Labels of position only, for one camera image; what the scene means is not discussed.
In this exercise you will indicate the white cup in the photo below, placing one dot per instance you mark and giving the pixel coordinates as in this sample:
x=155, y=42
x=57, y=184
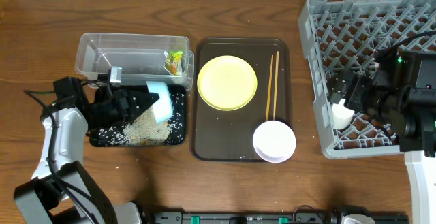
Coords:
x=342, y=116

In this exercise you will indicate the clear plastic bin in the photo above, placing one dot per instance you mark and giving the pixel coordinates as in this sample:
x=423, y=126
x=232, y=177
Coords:
x=140, y=56

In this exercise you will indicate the white pink bowl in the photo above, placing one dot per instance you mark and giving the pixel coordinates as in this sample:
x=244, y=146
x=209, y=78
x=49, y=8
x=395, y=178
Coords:
x=274, y=141

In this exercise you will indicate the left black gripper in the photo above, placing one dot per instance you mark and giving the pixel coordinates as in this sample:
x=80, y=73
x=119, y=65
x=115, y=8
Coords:
x=123, y=102

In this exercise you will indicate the green snack wrapper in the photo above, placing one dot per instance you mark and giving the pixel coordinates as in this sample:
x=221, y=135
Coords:
x=173, y=62

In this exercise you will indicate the dark brown serving tray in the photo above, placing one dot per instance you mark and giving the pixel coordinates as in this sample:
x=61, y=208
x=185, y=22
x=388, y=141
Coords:
x=227, y=136

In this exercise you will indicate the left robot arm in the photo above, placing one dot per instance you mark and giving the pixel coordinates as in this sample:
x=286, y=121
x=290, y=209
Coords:
x=60, y=189

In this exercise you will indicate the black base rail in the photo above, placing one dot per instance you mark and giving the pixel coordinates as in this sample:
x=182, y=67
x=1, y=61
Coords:
x=302, y=215

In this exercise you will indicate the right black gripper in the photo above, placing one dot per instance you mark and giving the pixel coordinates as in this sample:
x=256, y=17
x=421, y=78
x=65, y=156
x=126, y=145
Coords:
x=351, y=92

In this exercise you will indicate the yellow plate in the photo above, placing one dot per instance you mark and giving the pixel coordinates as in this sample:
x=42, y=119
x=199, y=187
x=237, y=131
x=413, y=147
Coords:
x=227, y=83

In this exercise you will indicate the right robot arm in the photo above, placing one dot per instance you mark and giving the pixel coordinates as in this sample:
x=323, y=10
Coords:
x=402, y=94

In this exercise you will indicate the black waste tray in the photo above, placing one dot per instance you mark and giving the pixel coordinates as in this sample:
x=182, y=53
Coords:
x=177, y=128

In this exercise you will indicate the grey dishwasher rack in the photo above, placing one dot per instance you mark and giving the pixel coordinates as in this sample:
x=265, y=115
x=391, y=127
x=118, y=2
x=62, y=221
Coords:
x=343, y=34

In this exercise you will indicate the rice pile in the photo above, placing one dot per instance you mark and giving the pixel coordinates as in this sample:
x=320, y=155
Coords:
x=146, y=130

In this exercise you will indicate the light blue bowl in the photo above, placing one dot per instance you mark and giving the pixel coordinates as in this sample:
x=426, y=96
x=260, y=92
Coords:
x=162, y=108

